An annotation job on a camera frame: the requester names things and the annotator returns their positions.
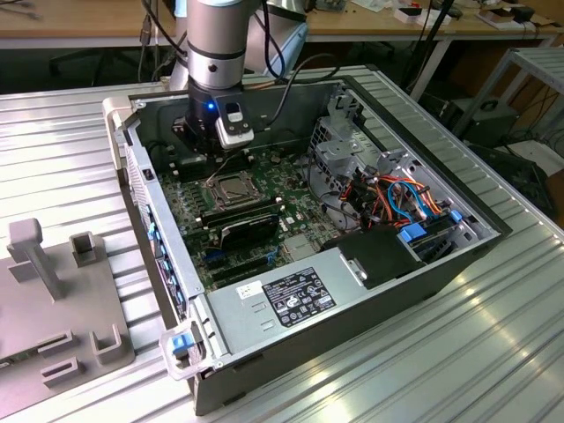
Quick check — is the metal wire locking lever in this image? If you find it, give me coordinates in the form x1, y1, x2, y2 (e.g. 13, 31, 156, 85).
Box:
206, 153, 234, 184

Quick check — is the silver CPU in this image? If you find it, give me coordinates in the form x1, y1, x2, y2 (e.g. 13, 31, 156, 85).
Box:
219, 177, 251, 200

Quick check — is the metal socket cover frame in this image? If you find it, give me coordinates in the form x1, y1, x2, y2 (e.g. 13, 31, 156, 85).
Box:
209, 173, 262, 211

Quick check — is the black expansion slot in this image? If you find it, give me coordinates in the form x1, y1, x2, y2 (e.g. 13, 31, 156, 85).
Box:
211, 267, 275, 288
206, 256, 272, 277

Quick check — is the green RAM stick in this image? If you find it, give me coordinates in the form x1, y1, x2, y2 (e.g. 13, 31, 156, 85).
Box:
201, 197, 283, 230

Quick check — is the black graphics card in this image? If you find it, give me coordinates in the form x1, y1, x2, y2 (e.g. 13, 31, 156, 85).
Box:
219, 212, 282, 253

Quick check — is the green motherboard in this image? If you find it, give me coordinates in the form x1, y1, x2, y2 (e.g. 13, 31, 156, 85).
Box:
156, 149, 323, 292

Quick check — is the metal disk bay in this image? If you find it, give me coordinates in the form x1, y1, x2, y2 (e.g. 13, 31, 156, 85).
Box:
309, 83, 385, 195

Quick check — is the silver chipset heatsink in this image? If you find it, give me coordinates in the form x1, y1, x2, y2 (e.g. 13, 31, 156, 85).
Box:
283, 234, 319, 262

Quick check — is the wooden desk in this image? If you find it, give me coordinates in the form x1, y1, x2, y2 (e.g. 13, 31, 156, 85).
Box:
0, 0, 189, 50
303, 0, 564, 48

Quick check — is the grey power supply box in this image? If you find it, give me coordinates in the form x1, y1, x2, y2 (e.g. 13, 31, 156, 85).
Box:
204, 246, 369, 356

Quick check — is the grey parts rack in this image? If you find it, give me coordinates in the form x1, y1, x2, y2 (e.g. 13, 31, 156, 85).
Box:
0, 218, 136, 389

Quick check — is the black plastic shroud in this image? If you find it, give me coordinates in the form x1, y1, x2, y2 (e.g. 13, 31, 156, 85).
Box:
320, 227, 427, 291

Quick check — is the blue disk carrier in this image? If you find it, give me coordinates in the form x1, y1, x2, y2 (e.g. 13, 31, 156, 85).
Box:
397, 222, 431, 243

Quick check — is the clear plastic case latch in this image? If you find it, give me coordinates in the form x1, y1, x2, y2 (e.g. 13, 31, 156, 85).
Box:
157, 319, 209, 382

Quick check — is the grey open PC case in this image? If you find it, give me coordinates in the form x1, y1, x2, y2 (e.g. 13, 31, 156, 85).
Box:
101, 63, 515, 418

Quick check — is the black bin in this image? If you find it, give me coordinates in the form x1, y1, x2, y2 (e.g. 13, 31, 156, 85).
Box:
465, 142, 561, 215

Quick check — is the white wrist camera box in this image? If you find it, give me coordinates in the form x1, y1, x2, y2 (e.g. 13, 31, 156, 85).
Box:
214, 100, 256, 150

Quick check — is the black camera cable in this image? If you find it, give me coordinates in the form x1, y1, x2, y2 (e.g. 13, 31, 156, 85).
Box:
255, 52, 340, 133

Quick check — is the orange power wire bundle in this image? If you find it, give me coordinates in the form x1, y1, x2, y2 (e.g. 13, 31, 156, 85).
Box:
342, 173, 451, 221

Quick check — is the blue data wire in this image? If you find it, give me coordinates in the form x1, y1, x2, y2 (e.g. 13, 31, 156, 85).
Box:
386, 179, 443, 226

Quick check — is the white metal frame table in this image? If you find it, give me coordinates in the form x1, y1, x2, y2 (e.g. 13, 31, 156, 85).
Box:
452, 45, 564, 149

